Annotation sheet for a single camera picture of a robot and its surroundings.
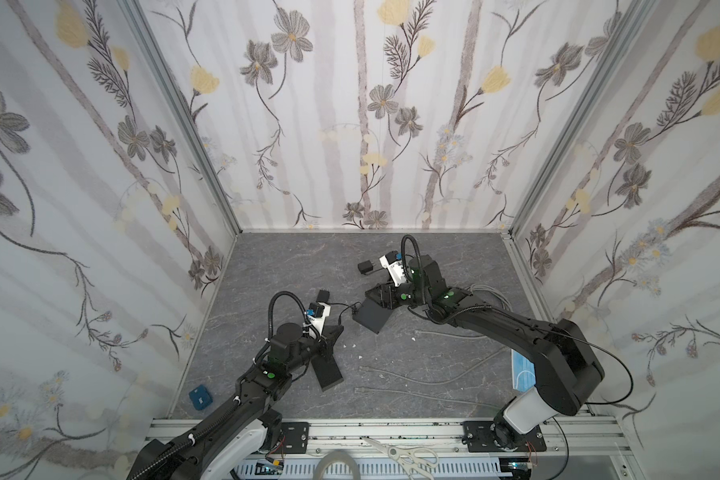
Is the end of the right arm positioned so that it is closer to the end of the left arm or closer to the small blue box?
the end of the left arm

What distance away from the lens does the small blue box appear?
796mm

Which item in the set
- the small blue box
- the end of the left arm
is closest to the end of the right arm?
the end of the left arm
